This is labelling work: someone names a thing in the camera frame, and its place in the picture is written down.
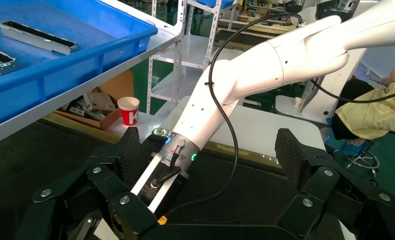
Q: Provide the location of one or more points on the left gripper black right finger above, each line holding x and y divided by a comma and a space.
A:
323, 179

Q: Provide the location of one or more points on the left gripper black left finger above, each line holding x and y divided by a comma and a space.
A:
101, 175

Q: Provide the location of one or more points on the grey metal channel part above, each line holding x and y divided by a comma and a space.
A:
0, 64
35, 41

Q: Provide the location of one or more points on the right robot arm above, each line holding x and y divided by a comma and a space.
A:
267, 69

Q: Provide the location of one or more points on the blue shoe cover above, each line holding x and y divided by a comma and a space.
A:
351, 148

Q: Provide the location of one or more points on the red and white paper cup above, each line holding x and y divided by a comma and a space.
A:
129, 116

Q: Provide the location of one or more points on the black tray with brass edges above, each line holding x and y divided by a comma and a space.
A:
257, 195

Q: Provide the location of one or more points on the grey metal brackets pile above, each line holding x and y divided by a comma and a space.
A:
98, 101

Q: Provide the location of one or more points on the person in yellow with phone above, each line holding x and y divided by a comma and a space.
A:
373, 116

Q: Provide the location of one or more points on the small white cup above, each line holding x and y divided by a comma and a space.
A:
297, 102

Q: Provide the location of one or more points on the brown cardboard box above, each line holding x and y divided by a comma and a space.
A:
118, 84

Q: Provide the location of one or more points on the large blue plastic bin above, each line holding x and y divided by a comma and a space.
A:
68, 76

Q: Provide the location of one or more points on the white metal shelf rack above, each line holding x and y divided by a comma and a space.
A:
191, 49

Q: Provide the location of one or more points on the blue plastic crate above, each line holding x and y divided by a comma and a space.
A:
217, 2

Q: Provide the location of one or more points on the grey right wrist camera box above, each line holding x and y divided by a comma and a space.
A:
151, 193

